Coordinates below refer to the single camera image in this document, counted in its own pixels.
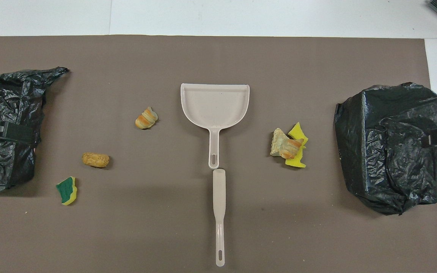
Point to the brown paper table mat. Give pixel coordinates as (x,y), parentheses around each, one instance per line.
(127,235)

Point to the green and yellow sponge piece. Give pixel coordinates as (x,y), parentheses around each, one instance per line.
(66,191)

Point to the beige plastic dustpan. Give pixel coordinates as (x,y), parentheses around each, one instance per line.
(214,106)

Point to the pale bread chunk toy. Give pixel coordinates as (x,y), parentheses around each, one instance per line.
(278,140)

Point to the orange striped croissant toy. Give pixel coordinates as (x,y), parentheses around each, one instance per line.
(146,119)

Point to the yellow sponge piece green-backed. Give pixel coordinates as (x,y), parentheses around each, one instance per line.
(296,162)

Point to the brown bread bun toy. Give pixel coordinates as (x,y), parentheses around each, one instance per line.
(95,159)

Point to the right black garbage bag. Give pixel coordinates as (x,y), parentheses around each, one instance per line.
(374,151)

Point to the black garbage bag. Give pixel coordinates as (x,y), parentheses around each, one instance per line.
(10,94)
(374,151)

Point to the beige hand brush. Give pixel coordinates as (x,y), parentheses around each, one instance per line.
(219,189)

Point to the left black garbage bag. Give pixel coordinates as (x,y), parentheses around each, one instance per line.
(10,94)

